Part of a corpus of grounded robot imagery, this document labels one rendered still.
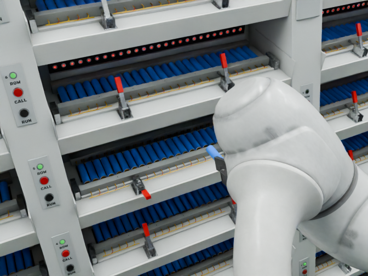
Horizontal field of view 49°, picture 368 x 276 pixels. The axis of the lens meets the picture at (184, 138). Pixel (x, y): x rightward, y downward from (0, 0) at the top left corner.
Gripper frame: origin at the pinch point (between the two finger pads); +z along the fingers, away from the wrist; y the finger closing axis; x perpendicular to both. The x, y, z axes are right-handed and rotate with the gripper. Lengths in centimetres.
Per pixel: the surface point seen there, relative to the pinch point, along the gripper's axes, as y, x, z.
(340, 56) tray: -50, -13, 21
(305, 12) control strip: -34.0, -26.6, 13.9
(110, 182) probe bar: 20.7, 4.1, 24.7
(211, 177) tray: -4.5, 10.1, 21.8
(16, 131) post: 37.6, -14.7, 16.2
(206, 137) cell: -8.6, 1.4, 29.8
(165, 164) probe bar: 6.2, 3.8, 24.6
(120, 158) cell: 15.8, 0.7, 30.8
